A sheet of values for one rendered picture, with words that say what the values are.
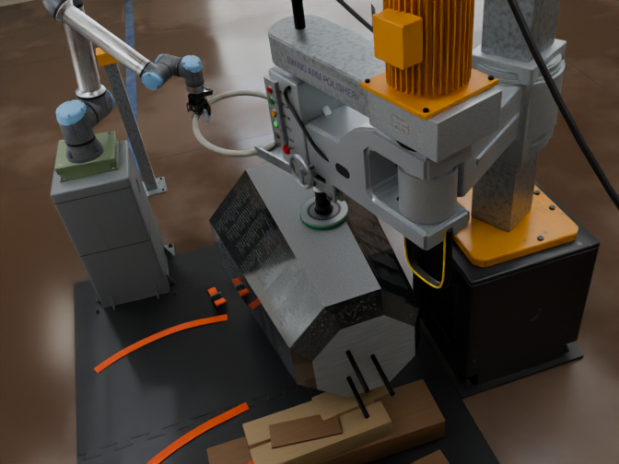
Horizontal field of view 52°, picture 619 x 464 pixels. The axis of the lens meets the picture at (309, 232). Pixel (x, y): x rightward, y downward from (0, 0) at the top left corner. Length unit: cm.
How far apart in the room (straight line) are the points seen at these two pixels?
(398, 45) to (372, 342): 128
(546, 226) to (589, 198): 152
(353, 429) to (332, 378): 29
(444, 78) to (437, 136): 16
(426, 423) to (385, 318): 64
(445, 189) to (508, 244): 81
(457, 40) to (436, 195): 51
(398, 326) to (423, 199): 69
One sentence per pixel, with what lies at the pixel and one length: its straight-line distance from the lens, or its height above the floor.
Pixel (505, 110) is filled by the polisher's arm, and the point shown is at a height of 146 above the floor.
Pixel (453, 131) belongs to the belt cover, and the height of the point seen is 167.
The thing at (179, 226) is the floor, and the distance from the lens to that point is 438.
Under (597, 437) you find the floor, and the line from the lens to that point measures 320.
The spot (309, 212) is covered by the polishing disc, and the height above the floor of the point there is 87.
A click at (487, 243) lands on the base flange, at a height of 78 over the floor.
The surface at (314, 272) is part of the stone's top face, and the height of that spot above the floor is 84.
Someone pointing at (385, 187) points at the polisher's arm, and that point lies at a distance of 227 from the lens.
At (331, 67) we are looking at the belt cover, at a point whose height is 171.
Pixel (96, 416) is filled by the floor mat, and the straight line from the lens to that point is 347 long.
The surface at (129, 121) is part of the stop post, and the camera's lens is 451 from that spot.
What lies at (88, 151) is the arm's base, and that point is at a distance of 347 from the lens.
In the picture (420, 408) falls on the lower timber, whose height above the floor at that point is 14.
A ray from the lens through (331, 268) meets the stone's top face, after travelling 260.
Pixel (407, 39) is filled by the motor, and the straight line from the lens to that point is 169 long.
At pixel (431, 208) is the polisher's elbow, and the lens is 207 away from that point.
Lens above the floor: 263
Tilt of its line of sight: 40 degrees down
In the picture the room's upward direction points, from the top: 9 degrees counter-clockwise
